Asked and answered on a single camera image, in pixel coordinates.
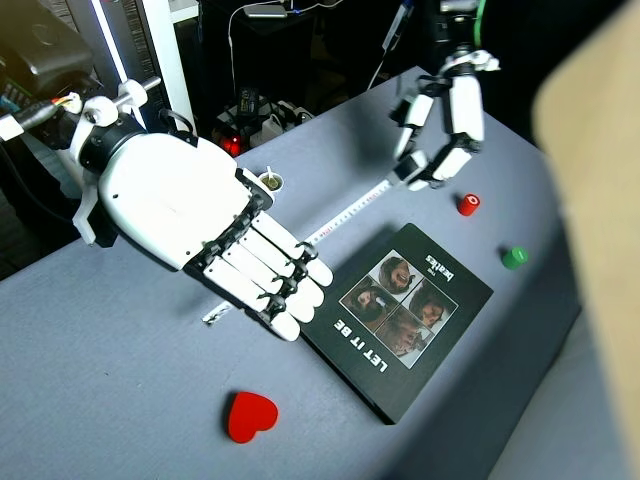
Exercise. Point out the white measuring tape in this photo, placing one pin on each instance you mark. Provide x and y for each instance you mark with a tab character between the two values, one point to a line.
410	170

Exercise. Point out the black Let It Be album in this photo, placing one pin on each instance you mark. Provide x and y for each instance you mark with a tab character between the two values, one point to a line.
360	350

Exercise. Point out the red cylinder block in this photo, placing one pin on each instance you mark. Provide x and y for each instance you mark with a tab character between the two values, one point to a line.
467	205

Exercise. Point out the green cylinder block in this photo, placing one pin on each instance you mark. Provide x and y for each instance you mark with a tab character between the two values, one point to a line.
515	257

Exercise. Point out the beige board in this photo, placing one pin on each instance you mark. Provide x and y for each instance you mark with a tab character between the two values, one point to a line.
600	200

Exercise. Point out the white power strip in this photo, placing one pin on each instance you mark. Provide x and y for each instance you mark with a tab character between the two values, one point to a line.
285	120

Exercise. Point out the small bowl with green filling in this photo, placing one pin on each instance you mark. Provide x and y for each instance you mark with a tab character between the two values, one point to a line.
274	184

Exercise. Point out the grey flat device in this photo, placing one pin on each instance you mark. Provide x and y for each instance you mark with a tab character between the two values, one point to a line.
267	11

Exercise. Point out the red heart block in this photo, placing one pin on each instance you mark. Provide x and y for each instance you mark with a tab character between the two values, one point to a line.
250	417

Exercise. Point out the grey table cloth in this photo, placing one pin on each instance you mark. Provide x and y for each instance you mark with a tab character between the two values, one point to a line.
100	400

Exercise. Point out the white vertical post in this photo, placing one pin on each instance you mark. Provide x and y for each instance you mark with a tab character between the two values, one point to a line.
165	50

